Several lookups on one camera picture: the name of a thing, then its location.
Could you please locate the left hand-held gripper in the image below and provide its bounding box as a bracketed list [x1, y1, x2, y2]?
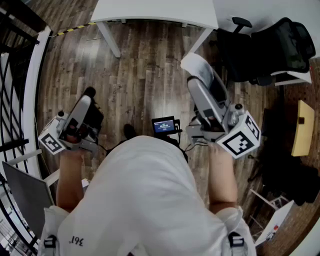
[37, 95, 105, 161]

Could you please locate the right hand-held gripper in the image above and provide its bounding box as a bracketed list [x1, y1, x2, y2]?
[186, 74, 262, 160]

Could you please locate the person's left forearm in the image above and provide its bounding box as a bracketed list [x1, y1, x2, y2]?
[55, 148, 88, 214]

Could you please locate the person's right forearm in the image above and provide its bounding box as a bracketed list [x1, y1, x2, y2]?
[207, 142, 239, 214]

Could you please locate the person's left hand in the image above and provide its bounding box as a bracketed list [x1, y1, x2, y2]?
[66, 124, 88, 145]

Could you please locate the person's right hand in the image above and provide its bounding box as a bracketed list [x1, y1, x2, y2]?
[206, 115, 222, 126]

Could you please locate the person's left black shoe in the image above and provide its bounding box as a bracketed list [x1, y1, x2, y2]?
[83, 86, 97, 100]

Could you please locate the person's black shoe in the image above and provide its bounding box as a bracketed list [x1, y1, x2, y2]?
[123, 123, 138, 141]
[83, 86, 97, 100]

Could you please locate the person's right black shoe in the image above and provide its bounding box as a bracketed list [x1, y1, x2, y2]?
[123, 123, 138, 141]

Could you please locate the white table leg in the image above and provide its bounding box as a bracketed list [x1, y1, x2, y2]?
[95, 20, 122, 59]
[193, 26, 214, 55]

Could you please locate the black flat panel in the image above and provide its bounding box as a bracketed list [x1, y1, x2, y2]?
[260, 108, 276, 138]

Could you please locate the white curved ledge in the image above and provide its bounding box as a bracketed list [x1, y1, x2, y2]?
[21, 25, 54, 186]

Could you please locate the small black monitor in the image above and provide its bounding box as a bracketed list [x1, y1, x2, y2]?
[151, 115, 177, 135]

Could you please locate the black office chair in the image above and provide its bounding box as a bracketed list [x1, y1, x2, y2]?
[215, 16, 317, 87]

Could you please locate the yellow black hazard tape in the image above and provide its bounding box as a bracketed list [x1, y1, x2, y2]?
[56, 21, 97, 37]

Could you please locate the black metal railing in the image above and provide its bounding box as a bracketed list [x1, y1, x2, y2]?
[0, 7, 55, 256]

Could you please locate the person's white shirt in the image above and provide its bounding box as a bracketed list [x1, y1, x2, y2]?
[37, 134, 258, 256]

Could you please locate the dark grey board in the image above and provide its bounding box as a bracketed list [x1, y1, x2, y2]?
[1, 161, 55, 240]

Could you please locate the black bag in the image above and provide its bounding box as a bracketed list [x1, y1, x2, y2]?
[259, 149, 320, 207]

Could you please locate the black cable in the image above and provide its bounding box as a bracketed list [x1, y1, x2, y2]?
[184, 140, 209, 153]

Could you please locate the white metal frame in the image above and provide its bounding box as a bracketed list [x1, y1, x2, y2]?
[246, 188, 291, 238]

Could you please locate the grey shoulder strap with buckle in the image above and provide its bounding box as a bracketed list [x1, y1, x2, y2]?
[227, 231, 251, 256]
[42, 233, 60, 256]

